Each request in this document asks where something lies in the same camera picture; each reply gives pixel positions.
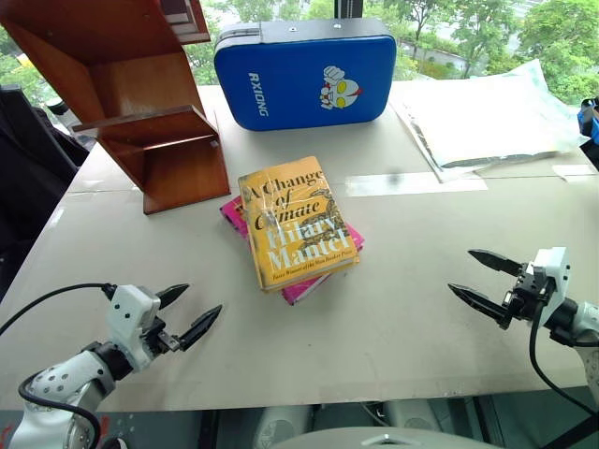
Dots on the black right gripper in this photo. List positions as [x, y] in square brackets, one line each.
[525, 294]

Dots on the grey rounded robot leg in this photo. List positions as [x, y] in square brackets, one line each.
[283, 423]
[414, 416]

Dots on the blue carrying case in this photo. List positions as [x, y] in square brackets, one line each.
[299, 75]

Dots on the clear plastic bag with sheets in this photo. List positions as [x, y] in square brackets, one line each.
[486, 117]

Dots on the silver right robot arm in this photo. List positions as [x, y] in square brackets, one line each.
[585, 322]

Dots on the pink book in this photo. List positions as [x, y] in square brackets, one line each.
[309, 286]

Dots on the yellow hardcover book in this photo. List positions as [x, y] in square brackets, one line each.
[295, 220]

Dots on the long clear tape strip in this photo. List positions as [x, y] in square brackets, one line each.
[412, 183]

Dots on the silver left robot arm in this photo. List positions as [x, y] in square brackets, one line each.
[70, 374]

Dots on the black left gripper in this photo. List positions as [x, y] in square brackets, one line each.
[159, 337]

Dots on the black vertical rail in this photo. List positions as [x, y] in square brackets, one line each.
[348, 9]

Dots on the grey robot torso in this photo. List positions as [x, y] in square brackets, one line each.
[374, 440]

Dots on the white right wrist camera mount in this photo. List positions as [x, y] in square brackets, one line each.
[554, 271]

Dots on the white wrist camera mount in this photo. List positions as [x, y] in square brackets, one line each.
[130, 306]
[554, 271]

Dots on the blue and black device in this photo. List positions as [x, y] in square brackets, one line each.
[590, 117]

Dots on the brown wooden bookshelf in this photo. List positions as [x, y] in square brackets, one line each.
[140, 117]

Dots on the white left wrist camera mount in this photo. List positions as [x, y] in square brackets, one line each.
[130, 306]

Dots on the short clear tape strip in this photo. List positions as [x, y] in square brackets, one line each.
[578, 172]

